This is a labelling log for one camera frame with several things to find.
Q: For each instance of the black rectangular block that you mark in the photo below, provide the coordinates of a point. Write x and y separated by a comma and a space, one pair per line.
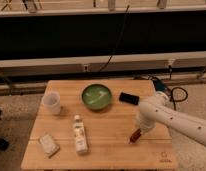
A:
128, 98

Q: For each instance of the translucent plastic cup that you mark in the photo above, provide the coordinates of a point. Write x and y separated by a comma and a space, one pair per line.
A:
51, 101

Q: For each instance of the small white bottle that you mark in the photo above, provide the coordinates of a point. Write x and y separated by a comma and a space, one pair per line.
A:
80, 136

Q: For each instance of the white wall outlet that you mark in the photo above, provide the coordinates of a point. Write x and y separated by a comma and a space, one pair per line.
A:
86, 68

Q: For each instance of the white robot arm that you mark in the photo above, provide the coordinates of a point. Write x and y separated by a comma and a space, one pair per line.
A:
153, 109

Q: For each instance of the blue device on floor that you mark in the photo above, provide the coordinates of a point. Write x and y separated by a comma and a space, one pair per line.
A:
159, 86

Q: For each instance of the green ceramic bowl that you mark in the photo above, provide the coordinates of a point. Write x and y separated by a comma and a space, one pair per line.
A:
96, 96

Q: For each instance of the white wrapped packet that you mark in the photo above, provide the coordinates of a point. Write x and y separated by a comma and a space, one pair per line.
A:
49, 145

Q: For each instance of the dark object at left floor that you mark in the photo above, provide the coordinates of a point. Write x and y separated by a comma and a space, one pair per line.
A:
3, 144

